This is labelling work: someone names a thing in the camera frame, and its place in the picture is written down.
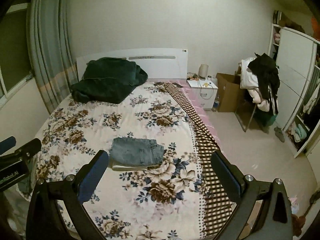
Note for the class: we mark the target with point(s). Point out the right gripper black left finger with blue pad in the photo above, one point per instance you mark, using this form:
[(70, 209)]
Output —
[(44, 219)]

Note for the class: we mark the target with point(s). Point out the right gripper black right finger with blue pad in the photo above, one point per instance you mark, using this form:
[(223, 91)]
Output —
[(274, 217)]

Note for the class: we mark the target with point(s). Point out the blue denim ripped shorts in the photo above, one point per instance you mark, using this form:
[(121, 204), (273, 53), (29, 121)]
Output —
[(137, 152)]

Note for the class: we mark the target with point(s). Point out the brown checkered sheet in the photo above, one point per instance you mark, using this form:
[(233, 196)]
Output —
[(215, 206)]

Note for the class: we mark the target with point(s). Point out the folded white pants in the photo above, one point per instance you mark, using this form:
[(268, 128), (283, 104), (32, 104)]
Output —
[(116, 166)]

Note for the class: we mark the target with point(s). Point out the floral bed blanket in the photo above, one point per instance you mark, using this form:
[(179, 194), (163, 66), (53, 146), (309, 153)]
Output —
[(158, 184)]

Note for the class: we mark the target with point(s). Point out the pink bed sheet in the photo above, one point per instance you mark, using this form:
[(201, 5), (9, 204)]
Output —
[(203, 114)]

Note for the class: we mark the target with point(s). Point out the chair with piled clothes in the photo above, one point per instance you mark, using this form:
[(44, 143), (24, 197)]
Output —
[(259, 78)]

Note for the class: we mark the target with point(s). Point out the brown cardboard box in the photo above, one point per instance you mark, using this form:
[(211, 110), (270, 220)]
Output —
[(229, 92)]

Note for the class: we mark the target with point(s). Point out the white nightstand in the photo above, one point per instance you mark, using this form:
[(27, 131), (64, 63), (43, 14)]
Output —
[(205, 90)]

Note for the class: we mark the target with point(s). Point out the dark green blanket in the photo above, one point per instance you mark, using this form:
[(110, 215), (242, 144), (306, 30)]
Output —
[(108, 79)]

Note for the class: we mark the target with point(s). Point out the white wardrobe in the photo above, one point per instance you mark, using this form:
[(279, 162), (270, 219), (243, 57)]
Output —
[(297, 56)]

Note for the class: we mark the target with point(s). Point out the beige table lamp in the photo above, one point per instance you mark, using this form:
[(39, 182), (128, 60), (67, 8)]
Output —
[(203, 71)]

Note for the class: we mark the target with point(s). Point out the green striped curtain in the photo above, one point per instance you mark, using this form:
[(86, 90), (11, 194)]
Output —
[(50, 50)]

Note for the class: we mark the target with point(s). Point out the white bed headboard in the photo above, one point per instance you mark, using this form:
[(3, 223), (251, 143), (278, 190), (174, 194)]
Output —
[(159, 63)]

